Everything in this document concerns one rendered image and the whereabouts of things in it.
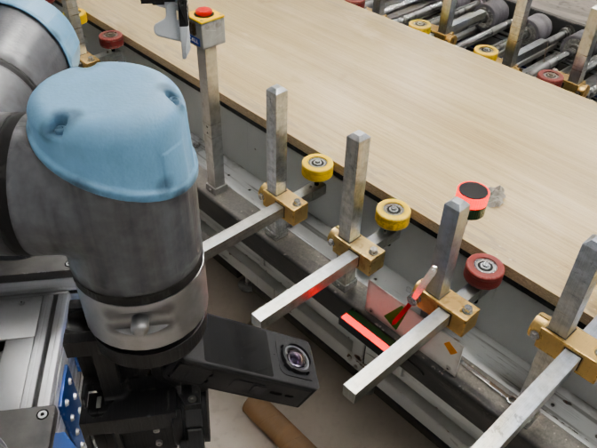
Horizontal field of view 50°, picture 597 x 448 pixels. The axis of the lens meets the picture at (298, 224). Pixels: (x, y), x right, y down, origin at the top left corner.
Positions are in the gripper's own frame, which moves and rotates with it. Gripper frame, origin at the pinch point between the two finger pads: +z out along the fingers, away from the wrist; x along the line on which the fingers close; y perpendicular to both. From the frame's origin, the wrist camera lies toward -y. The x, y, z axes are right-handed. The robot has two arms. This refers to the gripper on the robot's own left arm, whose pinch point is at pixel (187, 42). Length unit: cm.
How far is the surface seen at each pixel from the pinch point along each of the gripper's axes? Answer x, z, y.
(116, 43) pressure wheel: -97, 43, 26
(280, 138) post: -13.6, 30.6, -18.8
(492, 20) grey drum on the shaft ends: -124, 52, -120
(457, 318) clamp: 33, 45, -48
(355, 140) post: 6.8, 19.0, -31.4
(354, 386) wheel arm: 46, 46, -25
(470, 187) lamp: 22, 21, -50
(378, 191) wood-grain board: -6, 43, -42
